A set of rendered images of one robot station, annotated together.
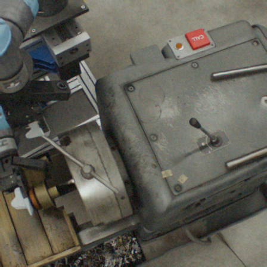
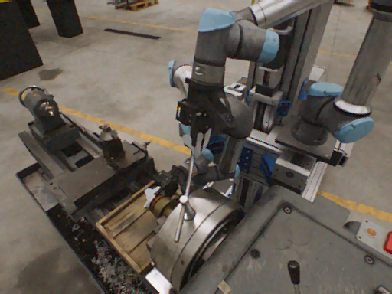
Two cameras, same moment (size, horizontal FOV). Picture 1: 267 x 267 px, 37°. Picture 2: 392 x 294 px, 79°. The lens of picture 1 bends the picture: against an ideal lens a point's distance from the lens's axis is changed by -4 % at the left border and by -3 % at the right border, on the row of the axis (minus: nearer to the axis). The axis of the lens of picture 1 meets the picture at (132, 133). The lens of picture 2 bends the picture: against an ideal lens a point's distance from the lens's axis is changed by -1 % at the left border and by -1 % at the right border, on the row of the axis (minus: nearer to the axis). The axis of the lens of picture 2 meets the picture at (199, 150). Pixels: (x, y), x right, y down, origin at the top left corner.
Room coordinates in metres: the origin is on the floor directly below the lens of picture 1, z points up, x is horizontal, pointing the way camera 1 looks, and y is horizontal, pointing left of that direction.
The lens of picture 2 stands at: (0.16, -0.24, 1.81)
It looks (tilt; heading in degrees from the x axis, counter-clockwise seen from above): 43 degrees down; 67
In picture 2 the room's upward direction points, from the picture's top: straight up
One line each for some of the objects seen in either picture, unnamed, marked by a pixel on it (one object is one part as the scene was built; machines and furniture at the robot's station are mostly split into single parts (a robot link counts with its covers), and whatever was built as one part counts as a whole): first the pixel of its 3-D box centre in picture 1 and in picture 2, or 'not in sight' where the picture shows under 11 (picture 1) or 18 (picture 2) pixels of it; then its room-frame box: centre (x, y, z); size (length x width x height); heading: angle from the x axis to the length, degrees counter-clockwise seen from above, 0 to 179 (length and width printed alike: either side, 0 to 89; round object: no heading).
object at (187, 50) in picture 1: (189, 47); (383, 248); (0.69, -0.17, 1.23); 0.13 x 0.08 x 0.05; 115
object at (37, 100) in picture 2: not in sight; (46, 115); (-0.21, 1.21, 1.01); 0.30 x 0.20 x 0.29; 115
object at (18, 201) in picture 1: (20, 202); (150, 194); (0.21, 0.33, 1.09); 0.09 x 0.06 x 0.03; 25
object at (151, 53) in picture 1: (148, 61); (327, 213); (0.62, -0.04, 1.24); 0.09 x 0.08 x 0.03; 115
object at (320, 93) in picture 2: not in sight; (322, 101); (0.91, 0.32, 1.33); 0.13 x 0.12 x 0.14; 80
